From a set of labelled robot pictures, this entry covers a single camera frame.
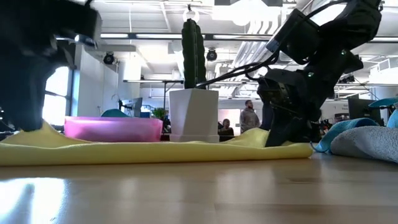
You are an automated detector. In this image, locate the yellow microfiber towel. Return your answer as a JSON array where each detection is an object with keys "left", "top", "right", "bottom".
[{"left": 0, "top": 121, "right": 314, "bottom": 167}]

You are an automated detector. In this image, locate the blue microfiber towel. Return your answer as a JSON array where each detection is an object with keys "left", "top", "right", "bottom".
[{"left": 310, "top": 108, "right": 398, "bottom": 154}]

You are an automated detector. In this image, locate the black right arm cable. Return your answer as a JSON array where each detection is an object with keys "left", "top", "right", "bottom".
[{"left": 195, "top": 0, "right": 349, "bottom": 88}]

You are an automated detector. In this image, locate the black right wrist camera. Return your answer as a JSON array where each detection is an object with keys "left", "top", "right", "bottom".
[{"left": 266, "top": 8, "right": 321, "bottom": 65}]

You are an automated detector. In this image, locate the pink plastic bin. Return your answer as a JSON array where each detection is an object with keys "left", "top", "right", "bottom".
[{"left": 64, "top": 116, "right": 164, "bottom": 143}]

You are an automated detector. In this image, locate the person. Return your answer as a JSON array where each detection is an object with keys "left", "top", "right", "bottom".
[
  {"left": 239, "top": 99, "right": 261, "bottom": 134},
  {"left": 218, "top": 118, "right": 236, "bottom": 137}
]

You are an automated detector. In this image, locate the white ring hook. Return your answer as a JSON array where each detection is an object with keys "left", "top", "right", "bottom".
[{"left": 182, "top": 4, "right": 200, "bottom": 23}]

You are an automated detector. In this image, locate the teal chair back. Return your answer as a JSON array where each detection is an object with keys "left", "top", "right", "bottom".
[
  {"left": 101, "top": 108, "right": 128, "bottom": 118},
  {"left": 368, "top": 96, "right": 398, "bottom": 109}
]

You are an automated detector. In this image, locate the grey microfiber towel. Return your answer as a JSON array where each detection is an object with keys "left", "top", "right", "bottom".
[{"left": 330, "top": 126, "right": 398, "bottom": 164}]

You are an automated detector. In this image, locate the long ceiling light strip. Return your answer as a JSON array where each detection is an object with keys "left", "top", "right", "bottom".
[{"left": 99, "top": 32, "right": 398, "bottom": 43}]

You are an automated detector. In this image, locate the white faceted planter pot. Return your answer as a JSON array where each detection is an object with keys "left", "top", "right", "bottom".
[{"left": 169, "top": 88, "right": 220, "bottom": 144}]

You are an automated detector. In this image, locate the green leafy plant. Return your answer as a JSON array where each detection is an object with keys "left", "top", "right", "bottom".
[{"left": 151, "top": 107, "right": 167, "bottom": 121}]

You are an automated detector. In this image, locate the monitor on arm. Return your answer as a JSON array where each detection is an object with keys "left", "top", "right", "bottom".
[{"left": 119, "top": 97, "right": 143, "bottom": 118}]

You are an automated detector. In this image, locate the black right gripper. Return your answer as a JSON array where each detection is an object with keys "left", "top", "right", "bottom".
[{"left": 257, "top": 49, "right": 364, "bottom": 147}]

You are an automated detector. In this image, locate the black computer monitor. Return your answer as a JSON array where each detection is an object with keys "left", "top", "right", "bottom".
[{"left": 347, "top": 98, "right": 382, "bottom": 125}]

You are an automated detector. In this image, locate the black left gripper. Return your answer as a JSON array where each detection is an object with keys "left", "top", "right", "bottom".
[{"left": 0, "top": 0, "right": 103, "bottom": 132}]

